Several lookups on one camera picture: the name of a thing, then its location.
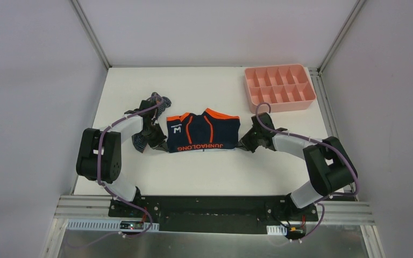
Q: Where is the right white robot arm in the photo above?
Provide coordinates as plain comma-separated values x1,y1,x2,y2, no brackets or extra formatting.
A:
236,112,358,220

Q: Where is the navy orange underwear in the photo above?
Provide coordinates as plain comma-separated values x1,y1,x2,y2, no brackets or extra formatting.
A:
166,108,240,153

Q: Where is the right white cable duct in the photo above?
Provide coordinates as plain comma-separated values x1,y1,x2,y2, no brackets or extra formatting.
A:
266,225,287,236

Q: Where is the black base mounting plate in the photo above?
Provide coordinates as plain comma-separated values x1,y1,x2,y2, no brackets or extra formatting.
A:
108,196,318,234

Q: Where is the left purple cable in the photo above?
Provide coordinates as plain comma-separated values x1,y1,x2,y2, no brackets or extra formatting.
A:
96,93,165,239

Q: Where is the left white cable duct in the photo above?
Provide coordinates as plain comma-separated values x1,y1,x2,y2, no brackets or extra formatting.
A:
66,219,159,233

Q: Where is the aluminium frame rail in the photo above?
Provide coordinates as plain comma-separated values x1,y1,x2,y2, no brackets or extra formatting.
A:
55,195,376,226

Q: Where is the white cable duct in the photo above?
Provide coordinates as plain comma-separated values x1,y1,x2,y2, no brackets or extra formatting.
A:
266,225,287,236
66,219,159,233

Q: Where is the pink divided organizer tray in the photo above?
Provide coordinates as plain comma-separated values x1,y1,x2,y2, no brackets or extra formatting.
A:
244,64,317,113

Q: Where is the striped blue underwear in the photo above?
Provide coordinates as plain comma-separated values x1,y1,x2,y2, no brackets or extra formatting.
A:
125,92,172,153

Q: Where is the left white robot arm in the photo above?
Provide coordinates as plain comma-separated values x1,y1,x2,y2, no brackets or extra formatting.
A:
76,95,171,218

